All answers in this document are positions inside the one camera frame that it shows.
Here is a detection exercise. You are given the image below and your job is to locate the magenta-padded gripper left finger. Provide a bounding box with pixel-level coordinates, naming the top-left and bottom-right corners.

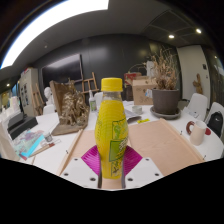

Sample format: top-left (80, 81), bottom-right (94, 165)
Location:
top-left (60, 144), bottom-right (103, 190)

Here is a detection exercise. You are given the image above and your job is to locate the white plaster bust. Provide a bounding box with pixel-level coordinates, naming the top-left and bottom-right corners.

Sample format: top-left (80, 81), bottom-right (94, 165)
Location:
top-left (43, 86), bottom-right (56, 107)

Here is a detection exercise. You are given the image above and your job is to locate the dried plant in grey pot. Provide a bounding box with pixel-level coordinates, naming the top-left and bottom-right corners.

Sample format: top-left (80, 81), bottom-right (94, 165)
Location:
top-left (146, 48), bottom-right (181, 115)

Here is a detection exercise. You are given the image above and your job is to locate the black flat case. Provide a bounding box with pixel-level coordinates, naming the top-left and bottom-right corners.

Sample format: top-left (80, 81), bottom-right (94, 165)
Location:
top-left (7, 112), bottom-right (39, 140)

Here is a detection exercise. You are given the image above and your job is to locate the long bright ceiling light panel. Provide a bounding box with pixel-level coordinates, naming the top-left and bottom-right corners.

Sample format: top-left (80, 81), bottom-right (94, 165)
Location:
top-left (0, 0), bottom-right (110, 69)

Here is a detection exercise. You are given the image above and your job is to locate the brown wooden figure statue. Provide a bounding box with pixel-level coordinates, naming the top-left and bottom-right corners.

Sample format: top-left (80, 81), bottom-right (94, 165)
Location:
top-left (193, 73), bottom-right (204, 95)

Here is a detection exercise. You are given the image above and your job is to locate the wooden easel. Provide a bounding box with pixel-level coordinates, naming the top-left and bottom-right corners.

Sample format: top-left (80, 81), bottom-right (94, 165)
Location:
top-left (32, 83), bottom-right (45, 116)
top-left (81, 71), bottom-right (100, 95)

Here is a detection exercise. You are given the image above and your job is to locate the yellow drink bottle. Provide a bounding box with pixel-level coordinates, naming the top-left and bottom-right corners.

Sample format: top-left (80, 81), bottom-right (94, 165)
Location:
top-left (94, 77), bottom-right (130, 180)

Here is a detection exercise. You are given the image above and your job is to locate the white mug with red handle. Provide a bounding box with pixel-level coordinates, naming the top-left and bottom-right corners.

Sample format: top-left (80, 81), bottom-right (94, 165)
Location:
top-left (185, 119), bottom-right (208, 147)

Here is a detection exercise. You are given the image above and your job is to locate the light wooden drawing board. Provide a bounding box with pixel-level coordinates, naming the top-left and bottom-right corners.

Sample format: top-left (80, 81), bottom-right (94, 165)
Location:
top-left (56, 118), bottom-right (205, 177)

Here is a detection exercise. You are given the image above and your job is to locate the white plastic chair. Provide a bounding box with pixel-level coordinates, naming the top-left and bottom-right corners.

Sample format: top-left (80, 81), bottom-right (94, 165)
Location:
top-left (94, 91), bottom-right (104, 112)
top-left (182, 92), bottom-right (209, 122)
top-left (203, 101), bottom-right (224, 139)

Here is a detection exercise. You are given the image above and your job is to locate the white cabinet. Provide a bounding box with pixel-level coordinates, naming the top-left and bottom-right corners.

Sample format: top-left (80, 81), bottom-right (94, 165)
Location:
top-left (18, 68), bottom-right (40, 118)

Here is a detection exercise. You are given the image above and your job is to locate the small glass jar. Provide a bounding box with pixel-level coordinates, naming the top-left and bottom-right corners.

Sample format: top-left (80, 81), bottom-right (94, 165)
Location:
top-left (43, 132), bottom-right (54, 144)

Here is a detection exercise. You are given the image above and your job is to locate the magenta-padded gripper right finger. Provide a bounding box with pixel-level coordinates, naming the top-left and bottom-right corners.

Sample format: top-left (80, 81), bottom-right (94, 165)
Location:
top-left (121, 145), bottom-right (164, 190)

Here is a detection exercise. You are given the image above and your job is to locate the golden relief sculpture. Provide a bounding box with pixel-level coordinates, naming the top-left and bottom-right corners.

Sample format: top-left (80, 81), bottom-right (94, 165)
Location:
top-left (49, 79), bottom-right (90, 136)

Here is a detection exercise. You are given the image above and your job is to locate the grey plant saucer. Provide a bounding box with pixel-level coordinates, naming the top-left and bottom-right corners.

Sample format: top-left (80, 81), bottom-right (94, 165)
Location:
top-left (149, 105), bottom-right (182, 121)

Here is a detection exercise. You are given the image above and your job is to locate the black wall screen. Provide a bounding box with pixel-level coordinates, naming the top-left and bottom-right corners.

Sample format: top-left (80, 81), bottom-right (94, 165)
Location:
top-left (41, 53), bottom-right (84, 88)

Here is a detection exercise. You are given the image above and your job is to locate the colourful book stack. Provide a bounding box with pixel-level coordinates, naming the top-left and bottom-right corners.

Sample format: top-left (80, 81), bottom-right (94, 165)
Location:
top-left (13, 129), bottom-right (46, 158)

